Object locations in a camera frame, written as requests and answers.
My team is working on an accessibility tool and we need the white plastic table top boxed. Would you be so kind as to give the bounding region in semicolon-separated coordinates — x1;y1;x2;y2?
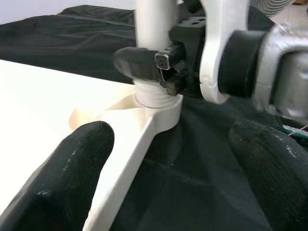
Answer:
0;59;182;231

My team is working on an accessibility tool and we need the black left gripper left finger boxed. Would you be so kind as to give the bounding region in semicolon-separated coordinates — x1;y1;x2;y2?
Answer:
0;121;115;231

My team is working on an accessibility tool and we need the white plastic table leg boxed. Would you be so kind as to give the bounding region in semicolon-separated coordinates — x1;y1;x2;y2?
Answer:
133;0;180;108

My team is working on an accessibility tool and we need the black table cloth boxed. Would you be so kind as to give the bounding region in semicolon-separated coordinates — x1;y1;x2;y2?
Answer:
0;4;308;231

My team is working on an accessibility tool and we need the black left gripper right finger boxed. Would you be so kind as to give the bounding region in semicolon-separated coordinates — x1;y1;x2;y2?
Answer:
228;120;308;231

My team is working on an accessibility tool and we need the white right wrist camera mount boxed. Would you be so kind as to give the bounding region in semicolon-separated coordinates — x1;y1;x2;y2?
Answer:
199;0;250;104

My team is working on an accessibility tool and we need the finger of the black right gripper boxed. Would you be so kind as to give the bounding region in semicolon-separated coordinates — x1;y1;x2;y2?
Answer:
112;46;157;80

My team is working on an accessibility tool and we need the white standing fan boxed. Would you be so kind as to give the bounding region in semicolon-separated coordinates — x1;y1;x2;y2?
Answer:
250;0;294;19

